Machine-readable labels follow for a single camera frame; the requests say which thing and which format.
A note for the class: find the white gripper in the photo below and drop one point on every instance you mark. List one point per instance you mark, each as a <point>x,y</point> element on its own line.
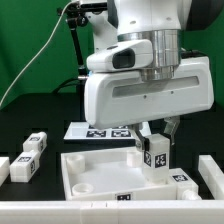
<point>118,99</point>

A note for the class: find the white square tabletop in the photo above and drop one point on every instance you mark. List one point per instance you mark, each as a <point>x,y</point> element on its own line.
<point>110,174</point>

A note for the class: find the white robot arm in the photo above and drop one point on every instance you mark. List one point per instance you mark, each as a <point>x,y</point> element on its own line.
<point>146,75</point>

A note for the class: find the white right fence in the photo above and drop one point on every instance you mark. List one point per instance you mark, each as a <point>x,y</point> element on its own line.
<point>212,176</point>

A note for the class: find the white fence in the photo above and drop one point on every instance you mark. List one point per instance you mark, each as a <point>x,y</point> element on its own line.
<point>112,212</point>
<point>212,176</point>
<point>4,169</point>

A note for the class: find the white marker plate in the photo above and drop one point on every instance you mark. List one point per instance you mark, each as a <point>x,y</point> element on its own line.
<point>84,131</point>

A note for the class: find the white left fence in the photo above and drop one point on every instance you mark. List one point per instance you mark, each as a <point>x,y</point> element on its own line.
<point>4,169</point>

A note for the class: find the white front fence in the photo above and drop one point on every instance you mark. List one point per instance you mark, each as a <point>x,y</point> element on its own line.
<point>112,212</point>

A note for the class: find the black camera stand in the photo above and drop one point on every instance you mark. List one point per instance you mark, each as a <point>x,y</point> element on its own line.
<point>75,18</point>

